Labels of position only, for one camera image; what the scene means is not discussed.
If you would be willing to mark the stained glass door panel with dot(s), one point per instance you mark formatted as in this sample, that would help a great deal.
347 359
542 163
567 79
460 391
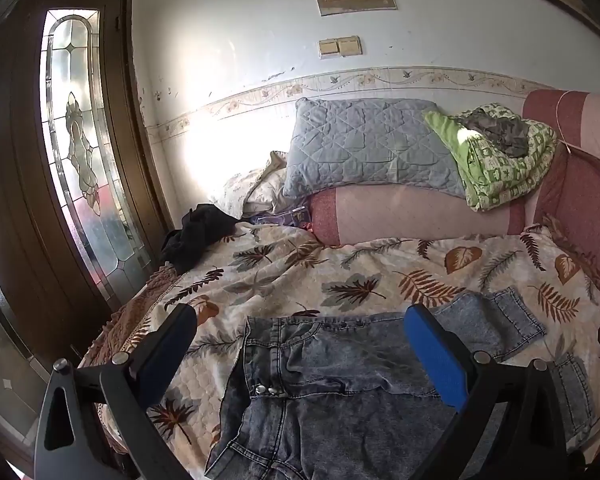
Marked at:
85 135

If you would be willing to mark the leaf print blanket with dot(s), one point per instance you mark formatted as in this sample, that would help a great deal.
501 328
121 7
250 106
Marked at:
380 265

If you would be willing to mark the grey quilted pillow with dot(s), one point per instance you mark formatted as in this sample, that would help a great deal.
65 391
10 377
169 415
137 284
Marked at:
360 145

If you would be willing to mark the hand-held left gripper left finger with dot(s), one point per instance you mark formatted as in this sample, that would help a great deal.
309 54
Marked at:
172 340

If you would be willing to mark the white floral pillow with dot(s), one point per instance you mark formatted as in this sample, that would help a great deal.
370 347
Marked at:
265 190

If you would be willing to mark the blue denim pants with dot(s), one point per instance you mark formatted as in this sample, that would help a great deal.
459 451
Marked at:
330 410

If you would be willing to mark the brown wooden door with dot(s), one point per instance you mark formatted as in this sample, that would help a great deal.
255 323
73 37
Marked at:
15 160

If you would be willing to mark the grey crumpled cloth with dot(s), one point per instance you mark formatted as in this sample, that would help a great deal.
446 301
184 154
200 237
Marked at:
505 132

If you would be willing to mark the black cloth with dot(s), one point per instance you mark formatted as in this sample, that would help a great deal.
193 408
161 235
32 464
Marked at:
195 240

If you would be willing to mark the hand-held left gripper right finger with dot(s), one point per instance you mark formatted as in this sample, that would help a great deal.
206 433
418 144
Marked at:
437 355

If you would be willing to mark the beige light switch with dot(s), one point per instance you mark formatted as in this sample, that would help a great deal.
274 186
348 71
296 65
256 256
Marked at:
340 47

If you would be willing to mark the brown fringed bedspread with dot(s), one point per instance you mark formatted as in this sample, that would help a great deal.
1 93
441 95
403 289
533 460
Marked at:
140 295

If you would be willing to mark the green patterned quilt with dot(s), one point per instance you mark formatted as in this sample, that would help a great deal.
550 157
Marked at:
500 175

